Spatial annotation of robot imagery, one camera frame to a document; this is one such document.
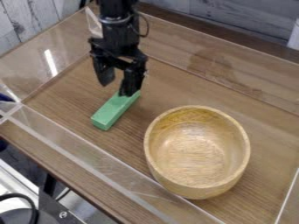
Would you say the clear acrylic tray enclosure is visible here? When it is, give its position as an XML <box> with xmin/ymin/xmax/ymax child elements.
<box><xmin>0</xmin><ymin>7</ymin><xmax>299</xmax><ymax>224</ymax></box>

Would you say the clear acrylic corner bracket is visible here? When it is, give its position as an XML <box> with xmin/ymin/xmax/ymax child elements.
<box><xmin>85</xmin><ymin>7</ymin><xmax>103</xmax><ymax>39</ymax></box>

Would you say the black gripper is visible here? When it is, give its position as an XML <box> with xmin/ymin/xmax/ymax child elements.
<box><xmin>88</xmin><ymin>17</ymin><xmax>147</xmax><ymax>97</ymax></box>

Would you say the green rectangular block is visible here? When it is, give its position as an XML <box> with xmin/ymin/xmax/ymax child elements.
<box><xmin>91</xmin><ymin>91</ymin><xmax>140</xmax><ymax>130</ymax></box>

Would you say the black metal bracket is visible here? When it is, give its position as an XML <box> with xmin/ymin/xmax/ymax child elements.
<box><xmin>37</xmin><ymin>191</ymin><xmax>87</xmax><ymax>224</ymax></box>

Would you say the brown wooden bowl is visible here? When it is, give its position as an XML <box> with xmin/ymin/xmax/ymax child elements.
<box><xmin>144</xmin><ymin>105</ymin><xmax>251</xmax><ymax>200</ymax></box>

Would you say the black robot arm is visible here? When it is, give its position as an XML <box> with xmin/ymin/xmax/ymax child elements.
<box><xmin>88</xmin><ymin>0</ymin><xmax>148</xmax><ymax>97</ymax></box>

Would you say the blue object at left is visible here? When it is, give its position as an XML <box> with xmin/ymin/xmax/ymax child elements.
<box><xmin>0</xmin><ymin>93</ymin><xmax>15</xmax><ymax>102</ymax></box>

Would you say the white object at right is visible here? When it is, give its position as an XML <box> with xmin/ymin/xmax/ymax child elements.
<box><xmin>287</xmin><ymin>24</ymin><xmax>299</xmax><ymax>50</ymax></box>

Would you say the black cable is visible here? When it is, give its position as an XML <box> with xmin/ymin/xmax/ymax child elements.
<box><xmin>0</xmin><ymin>192</ymin><xmax>40</xmax><ymax>224</ymax></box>

